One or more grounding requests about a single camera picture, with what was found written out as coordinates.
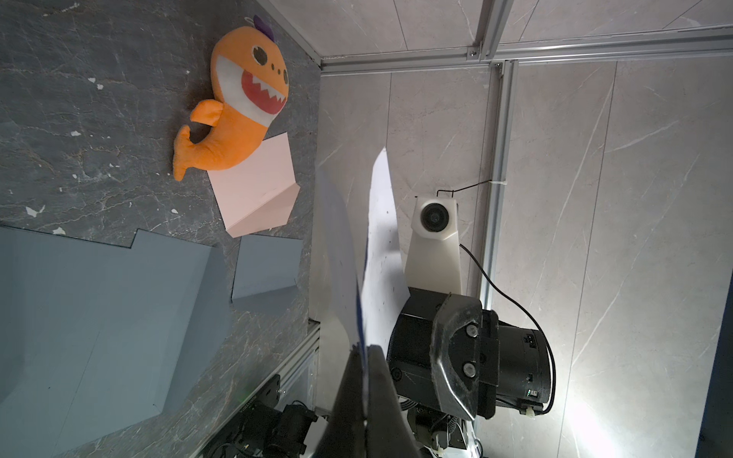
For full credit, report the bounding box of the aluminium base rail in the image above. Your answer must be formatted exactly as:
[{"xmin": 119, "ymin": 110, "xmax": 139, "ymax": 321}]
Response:
[{"xmin": 192, "ymin": 321, "xmax": 321, "ymax": 457}]

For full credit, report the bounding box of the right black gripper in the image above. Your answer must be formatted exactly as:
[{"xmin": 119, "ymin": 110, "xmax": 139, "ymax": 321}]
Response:
[{"xmin": 387, "ymin": 288, "xmax": 553, "ymax": 421}]

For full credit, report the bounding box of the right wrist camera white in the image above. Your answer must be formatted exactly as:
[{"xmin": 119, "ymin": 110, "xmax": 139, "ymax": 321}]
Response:
[{"xmin": 405, "ymin": 197, "xmax": 463, "ymax": 294}]

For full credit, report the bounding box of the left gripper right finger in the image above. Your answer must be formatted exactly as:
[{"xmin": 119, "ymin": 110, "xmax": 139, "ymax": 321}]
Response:
[{"xmin": 365, "ymin": 345, "xmax": 420, "ymax": 458}]

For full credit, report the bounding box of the pink envelope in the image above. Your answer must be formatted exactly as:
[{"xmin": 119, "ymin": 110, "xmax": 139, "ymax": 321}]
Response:
[{"xmin": 208, "ymin": 134, "xmax": 300, "ymax": 238}]

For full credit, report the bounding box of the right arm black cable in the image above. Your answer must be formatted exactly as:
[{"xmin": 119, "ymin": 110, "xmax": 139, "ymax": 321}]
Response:
[{"xmin": 457, "ymin": 242, "xmax": 557, "ymax": 416}]

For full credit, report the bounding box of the grey envelope gold rose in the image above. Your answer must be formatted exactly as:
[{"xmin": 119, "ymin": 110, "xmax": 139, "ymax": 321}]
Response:
[{"xmin": 1, "ymin": 227, "xmax": 231, "ymax": 457}]

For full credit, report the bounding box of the grey envelope front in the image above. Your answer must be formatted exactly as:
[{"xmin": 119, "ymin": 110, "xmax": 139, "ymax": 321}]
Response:
[{"xmin": 231, "ymin": 235, "xmax": 303, "ymax": 316}]

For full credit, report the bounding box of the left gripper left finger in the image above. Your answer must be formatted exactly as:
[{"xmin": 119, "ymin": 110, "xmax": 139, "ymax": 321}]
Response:
[{"xmin": 313, "ymin": 347, "xmax": 366, "ymax": 458}]

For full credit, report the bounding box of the orange shark plush toy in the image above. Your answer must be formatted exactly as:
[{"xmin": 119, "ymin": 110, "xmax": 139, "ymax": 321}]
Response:
[{"xmin": 172, "ymin": 15, "xmax": 290, "ymax": 181}]

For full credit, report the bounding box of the black wire hook rack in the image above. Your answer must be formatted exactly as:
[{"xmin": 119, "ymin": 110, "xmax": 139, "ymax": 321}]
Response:
[{"xmin": 435, "ymin": 179, "xmax": 507, "ymax": 198}]

